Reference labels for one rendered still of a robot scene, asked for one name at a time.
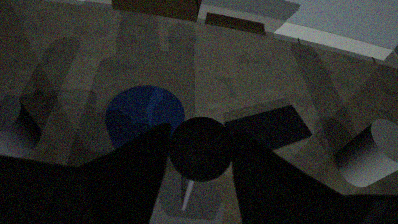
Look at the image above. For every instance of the blue cylinder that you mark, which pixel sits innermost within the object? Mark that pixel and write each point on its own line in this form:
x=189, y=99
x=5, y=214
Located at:
x=138, y=109

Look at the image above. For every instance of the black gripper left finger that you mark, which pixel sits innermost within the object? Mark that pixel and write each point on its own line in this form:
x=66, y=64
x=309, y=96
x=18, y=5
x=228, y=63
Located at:
x=120, y=187

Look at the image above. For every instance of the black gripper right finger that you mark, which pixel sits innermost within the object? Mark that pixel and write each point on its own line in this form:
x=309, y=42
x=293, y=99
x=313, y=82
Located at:
x=270, y=190

